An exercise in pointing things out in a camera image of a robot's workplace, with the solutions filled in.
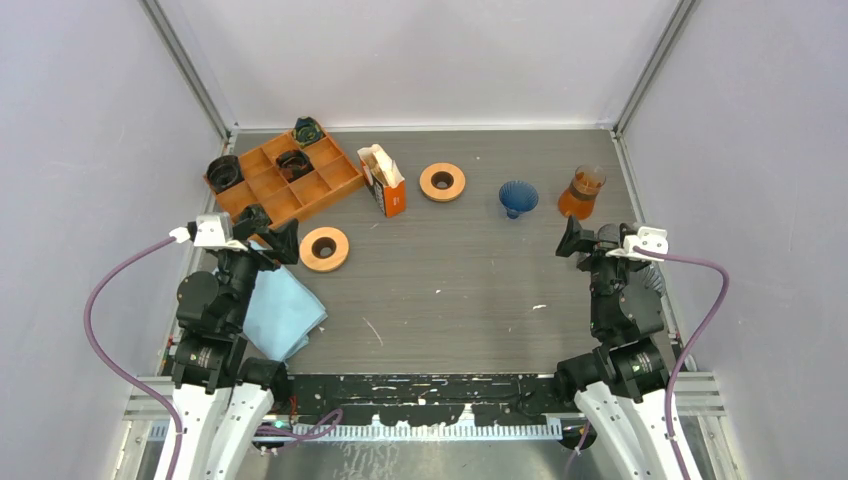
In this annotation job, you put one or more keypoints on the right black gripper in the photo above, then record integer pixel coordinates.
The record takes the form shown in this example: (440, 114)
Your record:
(573, 238)

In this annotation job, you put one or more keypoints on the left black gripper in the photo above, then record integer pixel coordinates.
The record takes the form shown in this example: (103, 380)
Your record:
(283, 240)

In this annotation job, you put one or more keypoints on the orange coffee filter box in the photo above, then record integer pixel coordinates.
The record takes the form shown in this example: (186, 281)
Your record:
(383, 179)

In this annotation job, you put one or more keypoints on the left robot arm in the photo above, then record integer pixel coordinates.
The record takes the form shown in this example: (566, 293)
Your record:
(220, 397)

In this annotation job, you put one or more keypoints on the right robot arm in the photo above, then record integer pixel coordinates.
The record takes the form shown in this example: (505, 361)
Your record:
(622, 386)

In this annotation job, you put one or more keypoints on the blue glass dripper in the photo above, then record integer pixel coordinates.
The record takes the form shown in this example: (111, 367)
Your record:
(517, 197)

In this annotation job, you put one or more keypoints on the amber glass carafe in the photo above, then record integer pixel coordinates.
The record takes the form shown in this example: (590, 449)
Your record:
(579, 198)

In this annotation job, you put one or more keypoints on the orange wooden compartment tray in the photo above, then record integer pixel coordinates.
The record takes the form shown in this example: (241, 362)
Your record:
(254, 178)

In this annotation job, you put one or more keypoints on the light blue cloth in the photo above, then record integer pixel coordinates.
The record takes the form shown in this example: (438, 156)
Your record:
(281, 313)

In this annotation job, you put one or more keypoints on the black cup in tray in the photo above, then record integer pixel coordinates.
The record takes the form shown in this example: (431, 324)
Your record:
(293, 165)

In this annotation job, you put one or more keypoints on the black cup beside tray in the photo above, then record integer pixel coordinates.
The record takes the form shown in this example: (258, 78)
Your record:
(223, 173)

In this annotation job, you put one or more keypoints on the dark patterned cup in tray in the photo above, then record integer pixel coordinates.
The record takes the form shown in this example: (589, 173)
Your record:
(307, 131)

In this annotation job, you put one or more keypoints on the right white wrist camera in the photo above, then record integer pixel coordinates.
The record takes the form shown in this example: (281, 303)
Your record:
(642, 243)

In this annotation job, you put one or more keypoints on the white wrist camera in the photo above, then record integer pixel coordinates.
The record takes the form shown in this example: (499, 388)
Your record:
(642, 243)
(211, 231)

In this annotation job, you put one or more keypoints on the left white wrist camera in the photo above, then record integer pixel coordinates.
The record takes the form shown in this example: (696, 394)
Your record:
(211, 231)

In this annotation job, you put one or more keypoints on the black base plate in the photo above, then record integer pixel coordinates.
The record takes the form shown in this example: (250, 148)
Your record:
(388, 408)

